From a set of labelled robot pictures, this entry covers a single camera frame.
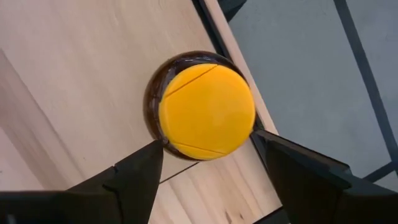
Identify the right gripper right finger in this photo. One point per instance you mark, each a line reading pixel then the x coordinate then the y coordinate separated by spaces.
pixel 317 193

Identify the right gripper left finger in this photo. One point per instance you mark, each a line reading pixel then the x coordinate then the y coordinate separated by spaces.
pixel 93 202

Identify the brown bottle with yellow lid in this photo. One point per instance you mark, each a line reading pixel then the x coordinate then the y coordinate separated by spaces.
pixel 205 112

